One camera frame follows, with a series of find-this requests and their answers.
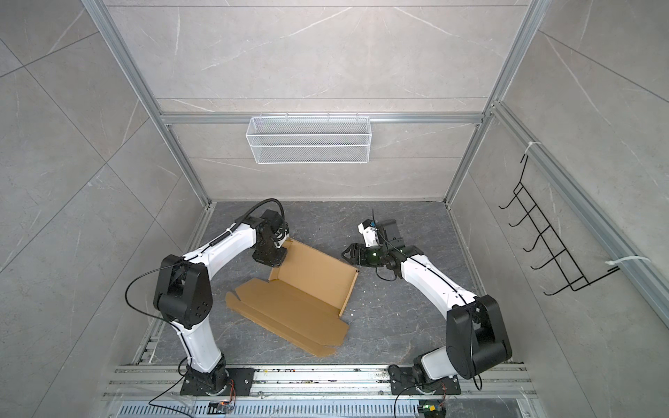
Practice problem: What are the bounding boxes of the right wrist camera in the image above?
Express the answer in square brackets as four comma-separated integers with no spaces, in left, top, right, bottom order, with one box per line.
[358,219,405,248]

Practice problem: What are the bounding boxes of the white cable duct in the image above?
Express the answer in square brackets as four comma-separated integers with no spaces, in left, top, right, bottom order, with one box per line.
[115,400,421,417]

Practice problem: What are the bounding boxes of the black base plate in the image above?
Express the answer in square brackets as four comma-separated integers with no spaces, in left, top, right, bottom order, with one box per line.
[387,364,462,396]
[179,367,255,396]

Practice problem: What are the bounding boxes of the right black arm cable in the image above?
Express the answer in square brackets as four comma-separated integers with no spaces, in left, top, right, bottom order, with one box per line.
[370,208,484,392]

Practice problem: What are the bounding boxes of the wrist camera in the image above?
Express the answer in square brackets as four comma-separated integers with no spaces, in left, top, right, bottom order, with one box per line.
[261,209,289,246]
[358,219,405,248]

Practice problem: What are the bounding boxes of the aluminium mounting rail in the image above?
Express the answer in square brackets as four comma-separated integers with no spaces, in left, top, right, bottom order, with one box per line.
[103,363,538,400]

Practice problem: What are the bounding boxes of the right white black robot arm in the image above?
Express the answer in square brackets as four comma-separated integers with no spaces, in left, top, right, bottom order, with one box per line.
[341,243,513,385]

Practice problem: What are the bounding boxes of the black wire hook rack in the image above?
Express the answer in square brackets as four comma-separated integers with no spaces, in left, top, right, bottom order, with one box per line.
[498,155,621,297]

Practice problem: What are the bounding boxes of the white wire mesh basket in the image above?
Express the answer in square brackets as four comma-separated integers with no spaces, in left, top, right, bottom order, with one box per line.
[246,115,373,165]

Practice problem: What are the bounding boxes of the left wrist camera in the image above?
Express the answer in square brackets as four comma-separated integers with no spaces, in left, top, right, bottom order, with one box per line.
[261,209,289,246]

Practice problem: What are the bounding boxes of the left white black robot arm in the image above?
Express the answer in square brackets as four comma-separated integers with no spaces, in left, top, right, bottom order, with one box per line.
[153,210,289,393]

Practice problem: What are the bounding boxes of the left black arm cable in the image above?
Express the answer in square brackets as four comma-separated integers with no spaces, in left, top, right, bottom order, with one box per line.
[124,198,287,327]

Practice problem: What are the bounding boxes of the brown cardboard box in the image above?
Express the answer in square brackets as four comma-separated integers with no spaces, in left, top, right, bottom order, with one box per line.
[226,239,359,358]

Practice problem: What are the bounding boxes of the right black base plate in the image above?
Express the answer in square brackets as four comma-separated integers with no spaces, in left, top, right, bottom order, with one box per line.
[387,364,462,396]

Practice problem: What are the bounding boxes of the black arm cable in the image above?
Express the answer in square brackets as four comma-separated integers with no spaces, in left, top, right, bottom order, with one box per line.
[370,208,484,392]
[124,198,287,327]

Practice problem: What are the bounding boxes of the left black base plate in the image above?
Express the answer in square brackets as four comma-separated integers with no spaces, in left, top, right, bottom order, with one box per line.
[179,367,255,396]

